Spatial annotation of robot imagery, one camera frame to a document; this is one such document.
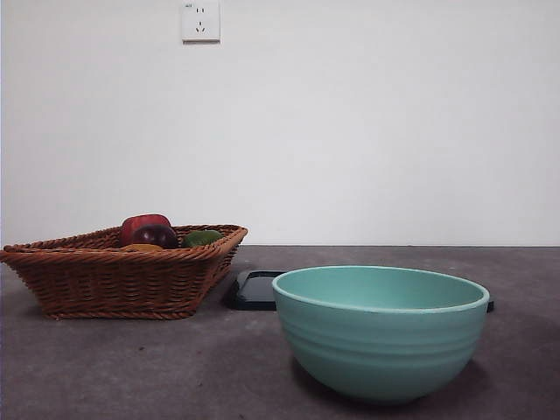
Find brown wicker basket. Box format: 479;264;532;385
0;224;249;321

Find yellow-brown kiwi fruit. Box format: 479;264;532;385
120;243;165;254

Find dark purple plum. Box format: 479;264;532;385
129;223;179;251

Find teal ribbed bowl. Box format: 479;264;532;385
271;264;491;406

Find red apple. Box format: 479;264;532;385
121;213;172;249

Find dark teal rectangular tray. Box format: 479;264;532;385
225;269;496;313

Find green avocado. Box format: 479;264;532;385
180;229;225;249

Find white wall socket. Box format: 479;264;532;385
181;0;221;45

